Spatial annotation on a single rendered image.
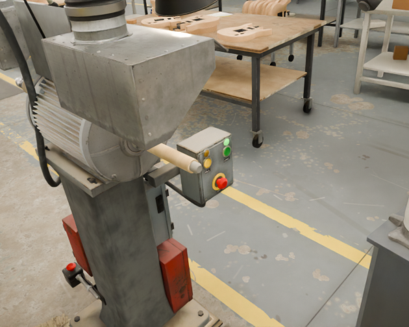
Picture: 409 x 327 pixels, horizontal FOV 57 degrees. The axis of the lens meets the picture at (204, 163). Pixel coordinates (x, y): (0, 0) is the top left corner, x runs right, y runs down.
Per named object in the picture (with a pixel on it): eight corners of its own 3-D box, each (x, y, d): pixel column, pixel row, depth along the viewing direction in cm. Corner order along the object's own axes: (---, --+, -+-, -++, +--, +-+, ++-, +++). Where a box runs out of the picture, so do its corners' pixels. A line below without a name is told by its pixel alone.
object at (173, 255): (139, 283, 174) (124, 224, 155) (160, 268, 181) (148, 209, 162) (174, 315, 158) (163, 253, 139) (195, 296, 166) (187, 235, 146)
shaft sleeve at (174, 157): (142, 133, 92) (150, 139, 94) (136, 145, 91) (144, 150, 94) (193, 157, 80) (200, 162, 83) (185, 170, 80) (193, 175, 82)
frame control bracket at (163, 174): (148, 183, 121) (146, 174, 119) (191, 159, 132) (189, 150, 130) (156, 188, 119) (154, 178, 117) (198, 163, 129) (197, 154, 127)
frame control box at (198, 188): (147, 198, 137) (135, 137, 124) (189, 173, 150) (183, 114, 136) (193, 228, 122) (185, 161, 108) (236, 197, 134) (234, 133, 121)
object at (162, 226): (132, 232, 152) (103, 109, 124) (152, 219, 158) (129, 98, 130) (155, 250, 143) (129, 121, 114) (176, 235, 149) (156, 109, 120)
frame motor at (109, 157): (37, 153, 119) (8, 74, 106) (109, 123, 135) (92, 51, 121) (106, 204, 94) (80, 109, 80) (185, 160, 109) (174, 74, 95)
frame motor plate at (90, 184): (36, 156, 124) (33, 146, 122) (99, 129, 137) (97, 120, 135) (93, 198, 101) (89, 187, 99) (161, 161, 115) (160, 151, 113)
